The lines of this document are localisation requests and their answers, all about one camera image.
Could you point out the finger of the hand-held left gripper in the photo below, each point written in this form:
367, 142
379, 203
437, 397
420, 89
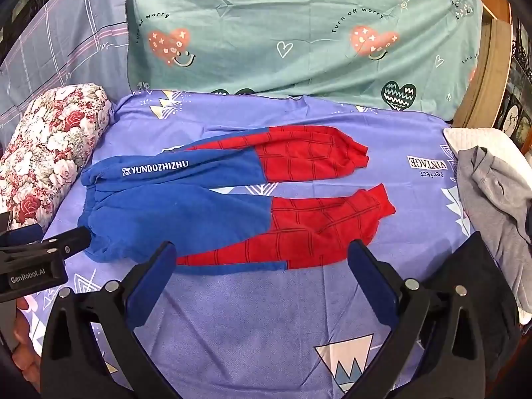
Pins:
25, 233
68, 243

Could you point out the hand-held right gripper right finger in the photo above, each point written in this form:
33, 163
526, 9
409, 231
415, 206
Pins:
374, 286

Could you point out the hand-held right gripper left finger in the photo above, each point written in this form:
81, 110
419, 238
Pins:
151, 286

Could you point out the blue and red pants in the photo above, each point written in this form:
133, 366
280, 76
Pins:
166, 216

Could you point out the person's left hand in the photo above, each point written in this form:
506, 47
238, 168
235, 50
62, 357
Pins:
29, 332

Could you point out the floral pillow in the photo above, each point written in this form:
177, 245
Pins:
50, 145

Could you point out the purple printed bed sheet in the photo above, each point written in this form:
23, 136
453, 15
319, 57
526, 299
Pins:
249, 320

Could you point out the black cloth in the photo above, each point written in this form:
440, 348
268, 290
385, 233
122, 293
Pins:
490, 282

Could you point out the grey garment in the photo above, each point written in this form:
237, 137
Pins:
498, 208

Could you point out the white cloth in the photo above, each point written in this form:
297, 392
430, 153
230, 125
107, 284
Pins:
482, 139

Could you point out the grey-blue plaid sheet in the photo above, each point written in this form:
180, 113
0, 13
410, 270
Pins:
62, 50

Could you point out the dark patterned furniture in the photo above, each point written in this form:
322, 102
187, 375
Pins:
519, 91

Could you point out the green printed sheet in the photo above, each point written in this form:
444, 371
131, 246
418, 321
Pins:
270, 33

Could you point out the wooden bed frame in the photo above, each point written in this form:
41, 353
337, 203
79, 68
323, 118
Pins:
486, 70

